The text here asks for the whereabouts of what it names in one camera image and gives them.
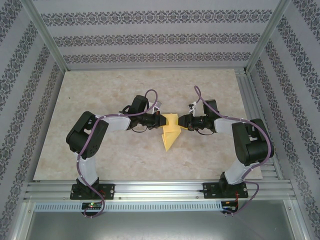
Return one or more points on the circuit board with green light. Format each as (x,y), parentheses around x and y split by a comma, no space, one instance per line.
(92,205)

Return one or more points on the yellow paper sheet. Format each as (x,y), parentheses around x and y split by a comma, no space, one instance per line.
(170,140)

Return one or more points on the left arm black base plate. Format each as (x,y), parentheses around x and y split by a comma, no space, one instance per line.
(110,191)

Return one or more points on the grey sheet metal panel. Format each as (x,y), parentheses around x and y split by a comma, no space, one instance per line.
(160,227)

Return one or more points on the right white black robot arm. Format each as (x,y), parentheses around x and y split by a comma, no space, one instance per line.
(222,125)

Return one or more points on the aluminium frame post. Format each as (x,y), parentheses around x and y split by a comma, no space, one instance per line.
(267,37)
(47,37)

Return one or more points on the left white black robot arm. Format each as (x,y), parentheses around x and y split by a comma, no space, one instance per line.
(117,123)

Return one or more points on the aluminium side rail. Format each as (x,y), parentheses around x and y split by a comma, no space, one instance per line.
(250,100)

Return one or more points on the circuit board with orange part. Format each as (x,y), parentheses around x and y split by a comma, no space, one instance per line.
(228,203)

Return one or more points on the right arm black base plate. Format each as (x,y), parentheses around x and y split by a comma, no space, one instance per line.
(210,190)

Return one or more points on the aluminium mounting rail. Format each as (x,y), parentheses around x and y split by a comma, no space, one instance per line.
(160,190)

